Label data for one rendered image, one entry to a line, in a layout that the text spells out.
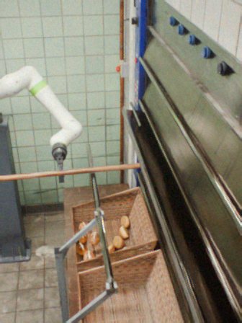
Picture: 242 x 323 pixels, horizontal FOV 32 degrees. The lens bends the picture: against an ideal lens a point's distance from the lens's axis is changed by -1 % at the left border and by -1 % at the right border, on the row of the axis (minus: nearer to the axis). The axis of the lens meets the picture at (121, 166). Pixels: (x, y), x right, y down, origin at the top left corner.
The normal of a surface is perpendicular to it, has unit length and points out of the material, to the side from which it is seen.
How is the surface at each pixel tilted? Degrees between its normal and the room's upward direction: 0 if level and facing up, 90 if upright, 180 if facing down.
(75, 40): 90
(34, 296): 0
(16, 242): 90
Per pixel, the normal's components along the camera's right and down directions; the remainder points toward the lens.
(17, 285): 0.00, -0.85
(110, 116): 0.15, 0.51
